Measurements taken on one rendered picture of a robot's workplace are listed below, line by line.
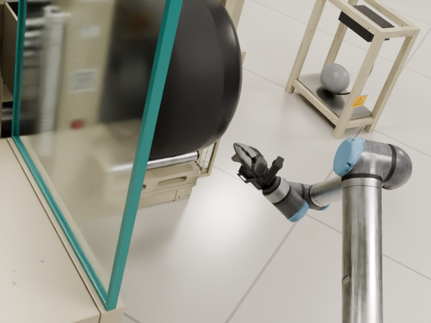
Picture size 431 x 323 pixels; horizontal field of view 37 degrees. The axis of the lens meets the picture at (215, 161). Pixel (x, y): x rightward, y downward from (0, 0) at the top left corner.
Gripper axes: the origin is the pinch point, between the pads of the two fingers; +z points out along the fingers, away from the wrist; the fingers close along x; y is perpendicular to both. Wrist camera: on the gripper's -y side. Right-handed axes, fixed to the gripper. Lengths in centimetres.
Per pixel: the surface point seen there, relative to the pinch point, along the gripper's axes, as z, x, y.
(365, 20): -73, 188, 60
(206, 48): 35.0, 1.8, -18.9
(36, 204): 51, -71, -25
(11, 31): 73, 0, 43
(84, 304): 38, -88, -43
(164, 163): 11.2, -12.1, 19.5
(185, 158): 6.1, -6.0, 18.0
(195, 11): 43.6, 9.9, -17.8
